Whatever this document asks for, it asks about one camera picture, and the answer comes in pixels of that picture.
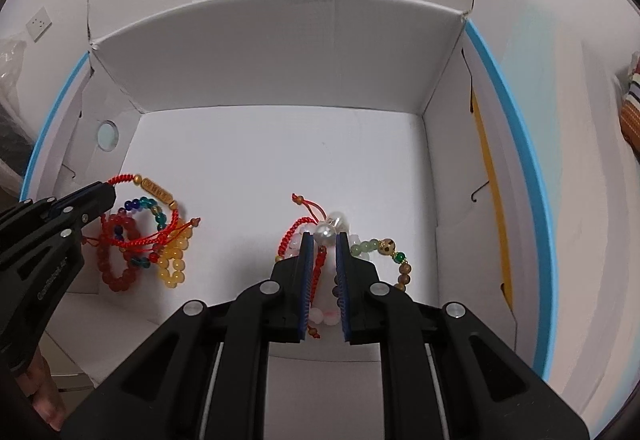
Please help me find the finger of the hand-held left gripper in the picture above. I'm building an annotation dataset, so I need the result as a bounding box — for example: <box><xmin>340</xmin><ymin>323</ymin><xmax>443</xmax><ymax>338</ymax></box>
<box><xmin>47</xmin><ymin>181</ymin><xmax>117</xmax><ymax>211</ymax></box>
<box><xmin>49</xmin><ymin>197</ymin><xmax>117</xmax><ymax>234</ymax></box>

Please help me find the red bead bracelet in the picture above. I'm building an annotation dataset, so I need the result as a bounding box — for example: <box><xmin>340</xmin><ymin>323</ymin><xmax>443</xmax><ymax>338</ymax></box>
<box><xmin>95</xmin><ymin>214</ymin><xmax>144</xmax><ymax>291</ymax></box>

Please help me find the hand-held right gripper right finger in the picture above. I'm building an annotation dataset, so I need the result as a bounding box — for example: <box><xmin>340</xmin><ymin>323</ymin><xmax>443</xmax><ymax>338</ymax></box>
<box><xmin>336</xmin><ymin>231</ymin><xmax>591</xmax><ymax>440</ymax></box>

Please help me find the red string pearl bracelet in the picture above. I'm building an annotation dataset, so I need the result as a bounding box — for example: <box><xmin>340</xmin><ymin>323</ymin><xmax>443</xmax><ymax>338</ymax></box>
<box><xmin>274</xmin><ymin>192</ymin><xmax>350</xmax><ymax>340</ymax></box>

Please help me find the green and wooden bead bracelet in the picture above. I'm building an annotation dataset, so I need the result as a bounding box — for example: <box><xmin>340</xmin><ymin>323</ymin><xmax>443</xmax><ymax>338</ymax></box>
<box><xmin>350</xmin><ymin>236</ymin><xmax>414</xmax><ymax>293</ymax></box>

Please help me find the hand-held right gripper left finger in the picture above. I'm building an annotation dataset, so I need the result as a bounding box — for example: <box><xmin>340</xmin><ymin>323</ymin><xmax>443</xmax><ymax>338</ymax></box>
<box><xmin>60</xmin><ymin>232</ymin><xmax>316</xmax><ymax>440</ymax></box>

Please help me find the white wall socket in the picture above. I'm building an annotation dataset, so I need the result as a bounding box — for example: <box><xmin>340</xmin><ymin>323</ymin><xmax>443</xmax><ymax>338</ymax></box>
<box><xmin>27</xmin><ymin>7</ymin><xmax>54</xmax><ymax>41</ymax></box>

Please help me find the striped folded blanket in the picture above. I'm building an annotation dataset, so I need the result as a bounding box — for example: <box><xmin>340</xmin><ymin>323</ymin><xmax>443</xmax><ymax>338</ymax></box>
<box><xmin>619</xmin><ymin>52</ymin><xmax>640</xmax><ymax>149</ymax></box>

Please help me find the blue and yellow cardboard box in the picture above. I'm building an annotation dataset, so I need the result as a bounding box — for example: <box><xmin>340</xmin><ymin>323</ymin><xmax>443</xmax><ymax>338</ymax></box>
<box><xmin>19</xmin><ymin>0</ymin><xmax>560</xmax><ymax>440</ymax></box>

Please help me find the person's left hand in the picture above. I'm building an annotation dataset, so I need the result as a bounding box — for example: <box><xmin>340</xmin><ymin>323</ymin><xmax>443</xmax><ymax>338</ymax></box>
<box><xmin>22</xmin><ymin>352</ymin><xmax>67</xmax><ymax>432</ymax></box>

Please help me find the red string gold bar bracelet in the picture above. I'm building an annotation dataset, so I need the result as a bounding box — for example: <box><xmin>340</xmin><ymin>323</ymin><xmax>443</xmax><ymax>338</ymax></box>
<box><xmin>81</xmin><ymin>174</ymin><xmax>202</xmax><ymax>253</ymax></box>

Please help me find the multicolour glass bead bracelet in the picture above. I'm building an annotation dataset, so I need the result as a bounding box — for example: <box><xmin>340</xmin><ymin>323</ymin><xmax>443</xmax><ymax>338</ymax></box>
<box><xmin>116</xmin><ymin>197</ymin><xmax>169</xmax><ymax>271</ymax></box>

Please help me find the pink bead bracelet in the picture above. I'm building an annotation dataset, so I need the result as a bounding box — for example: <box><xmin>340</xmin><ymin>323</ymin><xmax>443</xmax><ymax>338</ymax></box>
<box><xmin>289</xmin><ymin>232</ymin><xmax>362</xmax><ymax>327</ymax></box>

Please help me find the yellow bead bracelet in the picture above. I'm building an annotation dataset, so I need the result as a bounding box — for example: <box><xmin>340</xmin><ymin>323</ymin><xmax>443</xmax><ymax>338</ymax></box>
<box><xmin>156</xmin><ymin>222</ymin><xmax>194</xmax><ymax>289</ymax></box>

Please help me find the clear plastic bag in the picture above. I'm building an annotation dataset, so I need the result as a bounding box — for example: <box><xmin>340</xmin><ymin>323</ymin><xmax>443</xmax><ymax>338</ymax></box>
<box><xmin>0</xmin><ymin>37</ymin><xmax>29</xmax><ymax>197</ymax></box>

